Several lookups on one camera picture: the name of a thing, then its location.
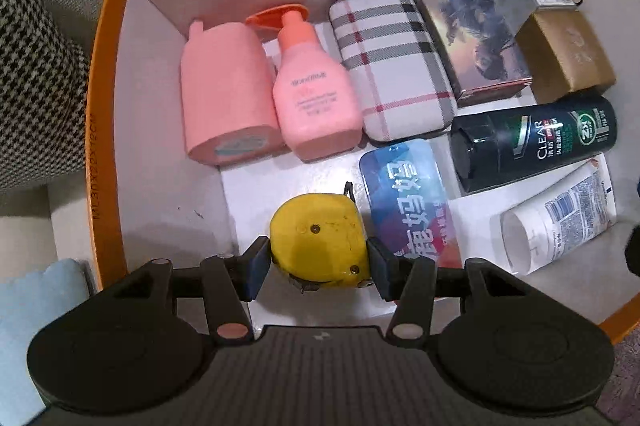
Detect brown cardboard box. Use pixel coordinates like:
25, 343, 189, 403
514, 10, 617, 104

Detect yellow tape measure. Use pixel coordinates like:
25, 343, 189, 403
269, 182, 374, 295

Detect purple fluffy blanket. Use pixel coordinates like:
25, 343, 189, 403
592, 325, 640, 426

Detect houndstooth pillow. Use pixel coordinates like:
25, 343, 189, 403
0, 0, 94, 193

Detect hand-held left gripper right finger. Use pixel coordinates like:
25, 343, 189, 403
366, 238, 532, 343

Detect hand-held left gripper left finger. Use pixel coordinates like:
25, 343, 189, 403
107, 236, 274, 348

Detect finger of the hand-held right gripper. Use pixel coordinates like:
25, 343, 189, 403
624, 223, 640, 279

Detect dark green shampoo bottle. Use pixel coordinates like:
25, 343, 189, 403
448, 95, 619, 195

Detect pink plastic container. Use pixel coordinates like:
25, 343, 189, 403
180, 20, 289, 167

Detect orange cardboard box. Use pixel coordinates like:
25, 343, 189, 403
90, 0, 640, 348

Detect colourful packet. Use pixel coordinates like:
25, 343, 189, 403
358, 140, 464, 269

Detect plaid glasses case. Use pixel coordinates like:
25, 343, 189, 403
328, 0, 457, 143

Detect light blue pillow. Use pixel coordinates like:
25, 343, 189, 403
0, 258, 99, 426

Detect pink pump bottle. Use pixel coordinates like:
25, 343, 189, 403
244, 2, 365, 163

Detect white cream tube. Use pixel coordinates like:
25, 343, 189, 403
500, 154, 617, 277

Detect dark picture card box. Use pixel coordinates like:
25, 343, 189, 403
413, 0, 534, 108

